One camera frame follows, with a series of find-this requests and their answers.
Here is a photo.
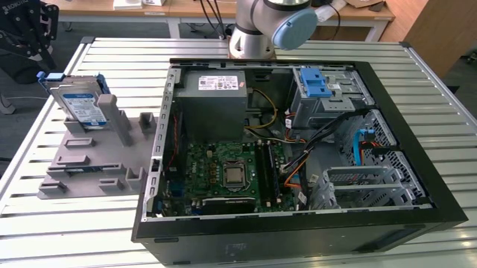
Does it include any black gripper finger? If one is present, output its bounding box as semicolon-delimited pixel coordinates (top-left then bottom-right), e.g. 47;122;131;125
0;32;42;61
35;2;61;70

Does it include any hard disk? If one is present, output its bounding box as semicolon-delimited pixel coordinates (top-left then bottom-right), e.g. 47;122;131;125
37;71;113;130

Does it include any blue SATA wire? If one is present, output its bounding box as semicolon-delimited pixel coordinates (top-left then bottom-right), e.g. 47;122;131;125
356;128;371;168

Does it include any coloured power wire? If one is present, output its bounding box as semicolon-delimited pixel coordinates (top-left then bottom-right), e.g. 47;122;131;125
364;140;399;157

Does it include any silver disk bay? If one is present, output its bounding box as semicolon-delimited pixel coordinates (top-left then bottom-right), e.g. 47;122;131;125
312;165;428;210

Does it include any wooden desk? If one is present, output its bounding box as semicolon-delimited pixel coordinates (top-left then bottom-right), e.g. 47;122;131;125
55;0;396;42

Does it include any grey parts rack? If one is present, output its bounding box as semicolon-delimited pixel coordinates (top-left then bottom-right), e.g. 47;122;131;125
37;94;160;200

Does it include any grey power supply unit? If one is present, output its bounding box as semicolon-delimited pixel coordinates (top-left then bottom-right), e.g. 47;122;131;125
176;69;250;143

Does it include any green motherboard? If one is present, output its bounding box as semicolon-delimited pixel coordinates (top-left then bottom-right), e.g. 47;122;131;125
166;141;300;217

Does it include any CPU socket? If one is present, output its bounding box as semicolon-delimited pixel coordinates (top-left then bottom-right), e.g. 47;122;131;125
222;159;250;193

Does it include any silver CPU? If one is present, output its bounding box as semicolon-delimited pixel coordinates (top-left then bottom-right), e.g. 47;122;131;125
225;167;246;187

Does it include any blue plastic drive latch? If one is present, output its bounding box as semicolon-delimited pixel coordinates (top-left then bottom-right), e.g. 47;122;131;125
298;68;333;98

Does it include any black RAM slot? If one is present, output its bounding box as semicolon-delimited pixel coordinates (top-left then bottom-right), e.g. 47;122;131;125
254;140;270;207
262;140;277;206

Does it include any black graphics card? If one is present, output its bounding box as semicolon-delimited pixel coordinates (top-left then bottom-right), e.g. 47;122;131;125
201;196;260;216

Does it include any silver drive cage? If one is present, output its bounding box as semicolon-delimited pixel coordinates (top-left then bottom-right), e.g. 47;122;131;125
289;66;376;130

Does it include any brown cardboard piece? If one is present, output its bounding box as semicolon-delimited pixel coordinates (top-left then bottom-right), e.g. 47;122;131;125
347;0;385;12

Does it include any black PC case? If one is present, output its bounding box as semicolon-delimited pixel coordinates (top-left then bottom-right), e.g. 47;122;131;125
130;58;470;266

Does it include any red twisted wire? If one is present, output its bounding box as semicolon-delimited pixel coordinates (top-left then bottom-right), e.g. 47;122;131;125
166;111;181;171

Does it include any yellow wire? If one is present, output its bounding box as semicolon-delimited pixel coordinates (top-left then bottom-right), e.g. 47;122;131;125
245;88;280;130

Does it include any black cable bundle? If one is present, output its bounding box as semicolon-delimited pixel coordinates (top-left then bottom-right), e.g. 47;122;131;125
281;108;376;174

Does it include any orange wire bundle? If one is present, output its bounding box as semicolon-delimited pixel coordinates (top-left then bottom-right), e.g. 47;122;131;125
284;155;309;195

